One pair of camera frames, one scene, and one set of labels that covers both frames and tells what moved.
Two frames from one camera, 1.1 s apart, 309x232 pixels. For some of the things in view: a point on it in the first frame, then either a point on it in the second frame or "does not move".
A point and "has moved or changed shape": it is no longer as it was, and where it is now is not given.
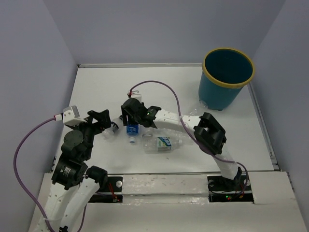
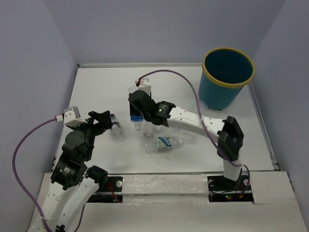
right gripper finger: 136,119 → 150,118
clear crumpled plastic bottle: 178,138 does not move
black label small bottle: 108,134 has moved or changed shape
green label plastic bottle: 153,144 does not move
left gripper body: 92,128 does not move
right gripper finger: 126,117 → 138,103
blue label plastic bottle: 132,131 has moved or changed shape
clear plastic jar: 147,133 does not move
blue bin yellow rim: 225,72 does not move
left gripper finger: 104,127 does not move
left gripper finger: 103,118 does not move
